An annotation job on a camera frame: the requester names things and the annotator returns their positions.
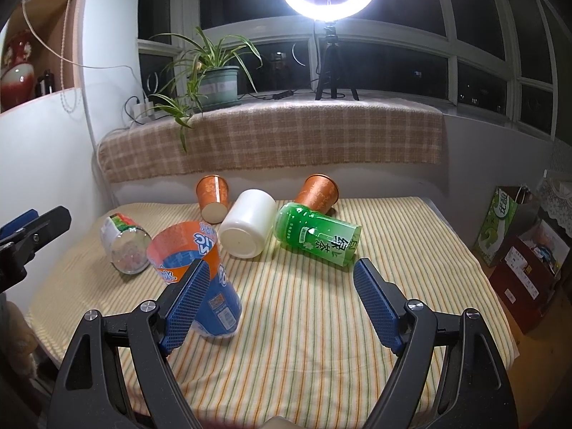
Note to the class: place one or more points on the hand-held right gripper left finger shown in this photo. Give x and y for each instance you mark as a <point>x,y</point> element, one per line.
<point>187,308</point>

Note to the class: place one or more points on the red and white vase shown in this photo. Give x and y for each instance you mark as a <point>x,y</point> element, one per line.
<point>15,80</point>

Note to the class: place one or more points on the white plastic cup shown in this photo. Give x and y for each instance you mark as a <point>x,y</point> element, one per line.
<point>250,219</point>

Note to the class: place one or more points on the red cardboard box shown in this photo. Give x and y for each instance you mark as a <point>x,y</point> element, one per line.
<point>514,281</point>

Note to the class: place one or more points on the green plant pot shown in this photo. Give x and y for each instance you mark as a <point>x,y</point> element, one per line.
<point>221,85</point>

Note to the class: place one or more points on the green paper shopping bag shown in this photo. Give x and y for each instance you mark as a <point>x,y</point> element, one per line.
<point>496,223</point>

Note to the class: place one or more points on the black tripod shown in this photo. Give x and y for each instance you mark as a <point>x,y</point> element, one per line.
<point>333,60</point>

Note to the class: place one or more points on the dark bottle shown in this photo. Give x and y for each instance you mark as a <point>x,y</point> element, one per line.
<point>45,82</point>

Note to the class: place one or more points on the yellow striped table cloth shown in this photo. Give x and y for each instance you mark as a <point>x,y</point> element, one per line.
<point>304,321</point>

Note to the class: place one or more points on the brown plaid cloth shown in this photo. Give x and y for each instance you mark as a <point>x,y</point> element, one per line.
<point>290,138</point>

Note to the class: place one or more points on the blue and orange paper cup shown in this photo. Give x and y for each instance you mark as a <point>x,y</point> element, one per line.
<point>221,304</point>

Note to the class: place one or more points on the clear cup with red-green label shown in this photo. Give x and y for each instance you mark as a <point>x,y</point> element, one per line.
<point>127,250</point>

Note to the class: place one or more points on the white lace cloth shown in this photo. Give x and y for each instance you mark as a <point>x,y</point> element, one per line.
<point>558,205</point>

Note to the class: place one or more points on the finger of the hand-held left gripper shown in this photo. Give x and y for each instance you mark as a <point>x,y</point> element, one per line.
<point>44,230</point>

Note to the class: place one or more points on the green printed plastic cup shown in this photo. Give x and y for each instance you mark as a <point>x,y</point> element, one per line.
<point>313,237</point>

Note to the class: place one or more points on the spider plant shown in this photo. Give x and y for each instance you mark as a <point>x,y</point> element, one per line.
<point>203,53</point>

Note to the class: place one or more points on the beige fuzzy cloth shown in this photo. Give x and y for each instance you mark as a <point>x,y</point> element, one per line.
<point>18,339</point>

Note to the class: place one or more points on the white power strip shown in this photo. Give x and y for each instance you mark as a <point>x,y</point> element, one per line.
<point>145,109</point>

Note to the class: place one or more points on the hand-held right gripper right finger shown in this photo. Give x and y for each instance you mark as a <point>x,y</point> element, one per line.
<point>375,308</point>

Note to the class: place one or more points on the wooden shelf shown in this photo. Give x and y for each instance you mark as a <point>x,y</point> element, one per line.
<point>49,13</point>

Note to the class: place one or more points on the white window frame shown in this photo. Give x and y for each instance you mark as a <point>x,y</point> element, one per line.
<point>451,44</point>

